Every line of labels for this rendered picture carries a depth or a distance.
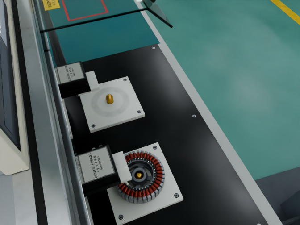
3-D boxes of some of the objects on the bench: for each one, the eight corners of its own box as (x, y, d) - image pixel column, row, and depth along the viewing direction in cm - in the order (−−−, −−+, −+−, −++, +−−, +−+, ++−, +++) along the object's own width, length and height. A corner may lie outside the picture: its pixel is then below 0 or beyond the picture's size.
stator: (156, 152, 63) (157, 144, 60) (170, 197, 56) (171, 191, 53) (110, 162, 61) (109, 155, 58) (118, 210, 55) (117, 205, 52)
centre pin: (112, 97, 73) (111, 91, 71) (114, 102, 72) (113, 96, 70) (106, 99, 72) (104, 93, 70) (107, 105, 71) (106, 98, 69)
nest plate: (157, 144, 65) (157, 142, 64) (183, 200, 57) (183, 198, 56) (99, 164, 62) (98, 161, 61) (117, 226, 54) (117, 225, 53)
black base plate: (156, 48, 90) (156, 43, 89) (269, 234, 55) (273, 231, 53) (16, 83, 80) (13, 78, 79) (42, 339, 45) (38, 340, 43)
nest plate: (127, 78, 79) (127, 76, 78) (144, 116, 70) (144, 114, 69) (78, 92, 76) (77, 89, 75) (90, 133, 67) (89, 131, 66)
